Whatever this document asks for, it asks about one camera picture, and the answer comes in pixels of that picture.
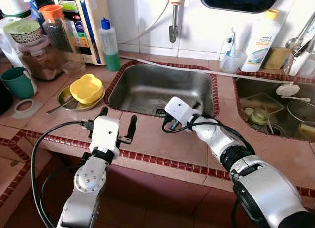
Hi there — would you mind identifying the white tape ring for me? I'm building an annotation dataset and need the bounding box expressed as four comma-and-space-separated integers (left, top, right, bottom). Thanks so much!
12, 99, 42, 119

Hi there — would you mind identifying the small clear glass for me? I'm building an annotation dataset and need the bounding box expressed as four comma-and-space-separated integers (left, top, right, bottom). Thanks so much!
62, 61, 85, 77

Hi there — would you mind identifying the patterned bowl green lid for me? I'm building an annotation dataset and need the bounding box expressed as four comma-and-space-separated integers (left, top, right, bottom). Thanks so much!
4, 20, 44, 44

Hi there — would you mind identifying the green liquid bottle blue cap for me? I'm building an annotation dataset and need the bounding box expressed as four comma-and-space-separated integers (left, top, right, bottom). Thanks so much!
100, 18, 121, 72

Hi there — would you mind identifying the cream water purifier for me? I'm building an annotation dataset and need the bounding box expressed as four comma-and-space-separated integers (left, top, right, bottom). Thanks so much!
49, 0, 110, 65

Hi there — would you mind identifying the steel spoon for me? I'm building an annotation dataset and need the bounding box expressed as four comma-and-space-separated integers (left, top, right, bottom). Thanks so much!
47, 98, 74, 114

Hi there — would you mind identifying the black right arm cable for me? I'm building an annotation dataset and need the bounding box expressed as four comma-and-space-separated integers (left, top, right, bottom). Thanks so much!
161, 119, 256, 155

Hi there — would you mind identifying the clear plastic cup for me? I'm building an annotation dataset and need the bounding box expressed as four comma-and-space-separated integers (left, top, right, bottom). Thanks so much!
220, 50, 247, 73

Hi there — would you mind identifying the white detergent bottle yellow cap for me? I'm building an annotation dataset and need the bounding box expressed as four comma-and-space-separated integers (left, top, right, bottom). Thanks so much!
241, 9, 280, 72

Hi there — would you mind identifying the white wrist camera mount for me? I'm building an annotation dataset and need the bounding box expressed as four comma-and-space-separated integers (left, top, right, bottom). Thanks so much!
90, 116, 120, 152
164, 96, 202, 126

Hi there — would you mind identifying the yellow plastic bowl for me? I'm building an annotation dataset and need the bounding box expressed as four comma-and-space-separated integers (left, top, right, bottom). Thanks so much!
70, 74, 104, 105

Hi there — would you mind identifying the steel sink basin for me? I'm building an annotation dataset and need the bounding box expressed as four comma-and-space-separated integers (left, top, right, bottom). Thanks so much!
235, 76, 315, 142
107, 64, 215, 118

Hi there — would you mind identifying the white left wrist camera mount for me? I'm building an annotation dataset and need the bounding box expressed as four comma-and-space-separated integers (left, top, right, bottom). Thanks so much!
90, 116, 120, 152

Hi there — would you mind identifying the white hose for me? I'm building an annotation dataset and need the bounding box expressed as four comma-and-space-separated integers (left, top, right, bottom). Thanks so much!
118, 1, 170, 45

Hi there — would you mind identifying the round steel bowl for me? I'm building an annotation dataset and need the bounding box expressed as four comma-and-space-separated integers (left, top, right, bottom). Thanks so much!
287, 100, 315, 123

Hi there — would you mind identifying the steel ladle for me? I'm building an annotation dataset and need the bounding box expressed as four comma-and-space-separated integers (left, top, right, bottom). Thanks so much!
284, 14, 315, 55

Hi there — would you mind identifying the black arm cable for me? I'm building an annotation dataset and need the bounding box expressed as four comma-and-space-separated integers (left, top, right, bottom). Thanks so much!
31, 119, 95, 228
161, 119, 256, 155

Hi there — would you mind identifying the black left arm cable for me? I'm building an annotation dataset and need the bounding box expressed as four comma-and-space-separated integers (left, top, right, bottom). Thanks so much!
31, 119, 95, 228

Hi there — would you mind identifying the white pipe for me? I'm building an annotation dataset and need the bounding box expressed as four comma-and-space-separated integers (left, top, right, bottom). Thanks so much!
120, 55, 315, 84

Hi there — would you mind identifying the black appliance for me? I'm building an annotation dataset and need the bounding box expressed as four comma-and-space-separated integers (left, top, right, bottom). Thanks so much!
0, 80, 13, 115

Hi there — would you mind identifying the glass jar orange lid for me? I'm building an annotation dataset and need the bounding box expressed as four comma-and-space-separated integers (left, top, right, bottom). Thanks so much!
38, 5, 74, 54

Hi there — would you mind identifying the white round strainer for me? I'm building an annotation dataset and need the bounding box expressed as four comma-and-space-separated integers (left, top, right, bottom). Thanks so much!
276, 83, 301, 97

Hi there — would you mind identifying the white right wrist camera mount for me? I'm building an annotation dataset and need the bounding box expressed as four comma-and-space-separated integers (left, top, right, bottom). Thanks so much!
164, 96, 202, 126

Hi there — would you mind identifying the brown yellow sponge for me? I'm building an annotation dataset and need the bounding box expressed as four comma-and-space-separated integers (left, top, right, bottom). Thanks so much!
262, 47, 291, 71

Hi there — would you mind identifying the brown filled jar pink lid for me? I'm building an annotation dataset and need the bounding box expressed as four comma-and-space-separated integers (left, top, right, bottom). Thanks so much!
17, 35, 63, 81

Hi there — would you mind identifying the teal mug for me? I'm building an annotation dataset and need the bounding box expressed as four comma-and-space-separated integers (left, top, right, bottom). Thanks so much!
1, 67, 37, 99

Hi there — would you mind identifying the yellow green container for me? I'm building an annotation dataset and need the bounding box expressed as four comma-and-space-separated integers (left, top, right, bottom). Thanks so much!
295, 122, 315, 141

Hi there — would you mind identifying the square glass container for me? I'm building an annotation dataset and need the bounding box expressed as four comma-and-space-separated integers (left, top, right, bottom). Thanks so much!
240, 93, 284, 115

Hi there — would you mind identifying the clear plastic container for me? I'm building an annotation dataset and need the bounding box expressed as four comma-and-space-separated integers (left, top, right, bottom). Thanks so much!
0, 17, 23, 66

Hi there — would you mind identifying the small glass jar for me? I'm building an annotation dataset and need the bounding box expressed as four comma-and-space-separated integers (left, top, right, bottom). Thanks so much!
245, 107, 270, 130

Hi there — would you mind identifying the white jug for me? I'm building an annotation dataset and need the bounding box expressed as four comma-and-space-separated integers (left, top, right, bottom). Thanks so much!
0, 0, 31, 19

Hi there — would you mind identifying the white utensil holder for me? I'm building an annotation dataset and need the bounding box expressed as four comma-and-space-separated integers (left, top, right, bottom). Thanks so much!
290, 51, 315, 78

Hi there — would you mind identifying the black torso cable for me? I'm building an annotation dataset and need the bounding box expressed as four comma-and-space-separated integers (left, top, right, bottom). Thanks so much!
230, 198, 243, 228

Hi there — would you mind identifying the grey wall tap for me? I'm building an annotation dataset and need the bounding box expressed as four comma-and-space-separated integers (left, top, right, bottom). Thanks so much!
167, 0, 185, 43

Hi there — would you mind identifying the round steel dish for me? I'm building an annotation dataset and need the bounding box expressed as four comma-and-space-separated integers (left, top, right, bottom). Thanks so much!
58, 84, 105, 111

